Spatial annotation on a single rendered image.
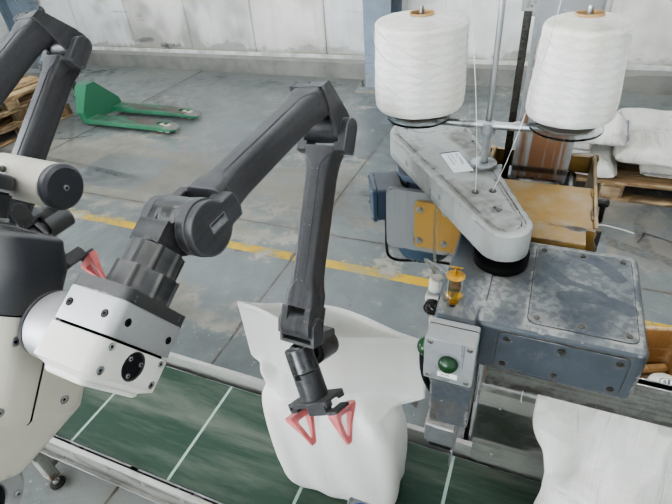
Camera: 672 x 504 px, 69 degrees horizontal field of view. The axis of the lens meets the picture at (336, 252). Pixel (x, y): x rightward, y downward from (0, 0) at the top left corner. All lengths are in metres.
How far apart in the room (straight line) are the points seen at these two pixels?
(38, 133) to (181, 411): 1.13
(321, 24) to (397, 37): 5.55
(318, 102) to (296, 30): 5.70
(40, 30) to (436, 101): 0.81
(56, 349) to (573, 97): 0.79
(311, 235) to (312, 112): 0.22
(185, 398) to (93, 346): 1.42
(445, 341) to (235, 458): 1.18
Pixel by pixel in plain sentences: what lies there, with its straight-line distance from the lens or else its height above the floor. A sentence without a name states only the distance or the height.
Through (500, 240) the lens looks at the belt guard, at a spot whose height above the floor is 1.41.
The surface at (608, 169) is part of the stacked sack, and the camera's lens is 3.81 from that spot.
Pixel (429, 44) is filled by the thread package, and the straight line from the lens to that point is 0.87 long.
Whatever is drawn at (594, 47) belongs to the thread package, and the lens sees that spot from 0.86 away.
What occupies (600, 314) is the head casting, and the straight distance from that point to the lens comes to 0.82.
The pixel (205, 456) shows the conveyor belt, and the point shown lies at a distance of 1.83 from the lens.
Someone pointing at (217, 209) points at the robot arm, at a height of 1.54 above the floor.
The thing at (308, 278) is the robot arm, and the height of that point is 1.28.
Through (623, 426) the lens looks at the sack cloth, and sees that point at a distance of 1.16.
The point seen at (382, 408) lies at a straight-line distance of 1.28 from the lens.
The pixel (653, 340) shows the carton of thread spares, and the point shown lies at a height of 0.17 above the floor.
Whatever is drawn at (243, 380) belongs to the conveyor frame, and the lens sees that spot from 1.95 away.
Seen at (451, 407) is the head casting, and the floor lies 1.12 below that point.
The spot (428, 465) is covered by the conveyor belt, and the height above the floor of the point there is 0.38.
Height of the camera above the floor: 1.87
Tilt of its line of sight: 36 degrees down
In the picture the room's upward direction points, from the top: 5 degrees counter-clockwise
